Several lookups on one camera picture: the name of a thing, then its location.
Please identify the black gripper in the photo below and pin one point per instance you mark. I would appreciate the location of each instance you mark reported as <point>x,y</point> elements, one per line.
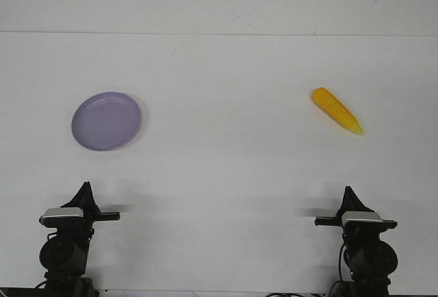
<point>350,202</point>
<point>83,228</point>

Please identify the purple round plate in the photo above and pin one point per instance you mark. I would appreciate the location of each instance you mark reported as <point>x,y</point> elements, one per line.
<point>106,121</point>

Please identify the yellow corn cob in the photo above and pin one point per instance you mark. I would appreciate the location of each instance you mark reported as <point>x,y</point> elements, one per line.
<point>336,110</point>

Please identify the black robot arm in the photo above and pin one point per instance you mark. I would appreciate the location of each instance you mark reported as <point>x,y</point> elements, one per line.
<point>64,255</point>
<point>365,261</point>

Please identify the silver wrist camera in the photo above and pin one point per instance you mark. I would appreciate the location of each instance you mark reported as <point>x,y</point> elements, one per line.
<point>366,220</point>
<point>61,216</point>

